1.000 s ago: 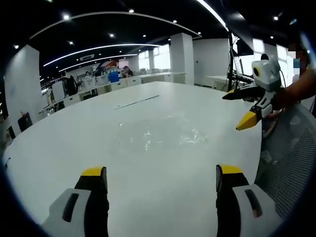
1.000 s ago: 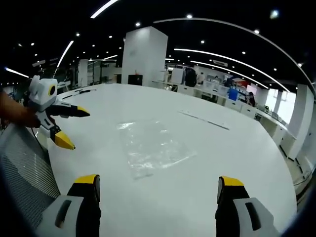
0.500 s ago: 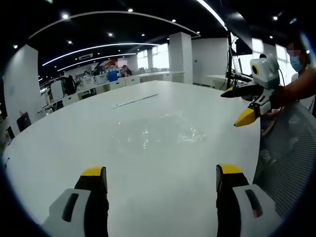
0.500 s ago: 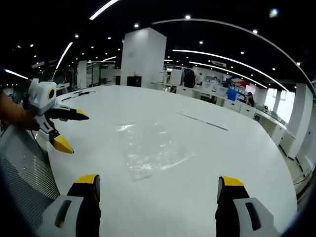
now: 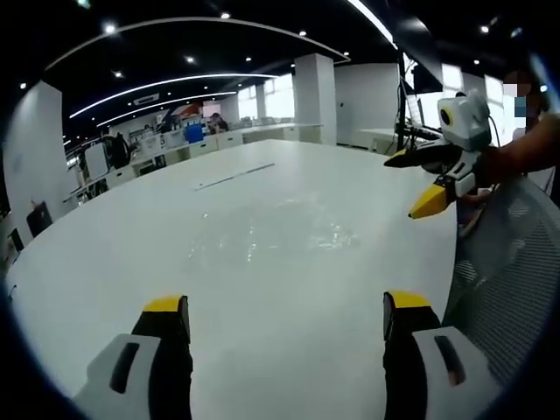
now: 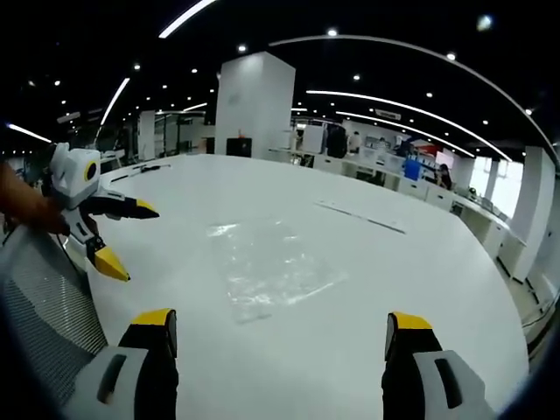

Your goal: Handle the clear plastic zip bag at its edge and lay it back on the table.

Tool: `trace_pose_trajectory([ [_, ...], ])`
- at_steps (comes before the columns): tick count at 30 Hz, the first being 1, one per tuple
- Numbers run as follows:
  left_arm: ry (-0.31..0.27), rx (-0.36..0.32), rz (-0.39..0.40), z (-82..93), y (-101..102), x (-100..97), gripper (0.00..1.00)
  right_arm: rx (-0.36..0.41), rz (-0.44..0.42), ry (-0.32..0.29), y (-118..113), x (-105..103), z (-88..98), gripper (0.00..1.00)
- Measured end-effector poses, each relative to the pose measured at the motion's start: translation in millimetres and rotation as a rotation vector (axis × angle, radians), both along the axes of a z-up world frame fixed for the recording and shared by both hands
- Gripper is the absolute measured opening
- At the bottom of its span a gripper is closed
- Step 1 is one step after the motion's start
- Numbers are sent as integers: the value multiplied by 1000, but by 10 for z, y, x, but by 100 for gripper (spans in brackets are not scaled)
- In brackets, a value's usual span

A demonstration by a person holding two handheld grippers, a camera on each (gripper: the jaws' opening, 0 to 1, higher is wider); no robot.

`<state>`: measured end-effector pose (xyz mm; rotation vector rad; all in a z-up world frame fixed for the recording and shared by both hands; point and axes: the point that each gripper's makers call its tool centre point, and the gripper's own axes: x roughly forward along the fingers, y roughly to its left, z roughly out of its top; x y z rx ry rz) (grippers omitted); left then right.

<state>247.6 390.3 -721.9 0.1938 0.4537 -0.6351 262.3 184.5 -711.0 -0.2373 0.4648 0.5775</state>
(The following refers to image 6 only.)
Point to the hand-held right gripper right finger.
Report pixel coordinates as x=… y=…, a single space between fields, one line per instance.
x=420 y=372

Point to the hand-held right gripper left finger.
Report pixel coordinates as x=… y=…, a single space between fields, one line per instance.
x=140 y=372

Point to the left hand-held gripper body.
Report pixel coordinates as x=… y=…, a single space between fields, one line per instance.
x=76 y=175

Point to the clear plastic food packaging bag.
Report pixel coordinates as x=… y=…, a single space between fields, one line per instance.
x=267 y=267

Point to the black rod on table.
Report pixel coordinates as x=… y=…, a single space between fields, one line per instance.
x=142 y=170

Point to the grey mesh mat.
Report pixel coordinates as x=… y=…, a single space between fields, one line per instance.
x=41 y=306

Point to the black cabinet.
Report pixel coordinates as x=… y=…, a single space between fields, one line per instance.
x=239 y=146

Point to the white square pillar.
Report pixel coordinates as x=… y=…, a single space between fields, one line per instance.
x=254 y=105

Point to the row of white desks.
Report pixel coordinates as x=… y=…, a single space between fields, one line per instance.
x=437 y=197

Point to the white pillar by window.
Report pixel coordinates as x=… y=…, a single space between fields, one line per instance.
x=531 y=210

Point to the blue box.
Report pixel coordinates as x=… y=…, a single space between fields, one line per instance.
x=412 y=169

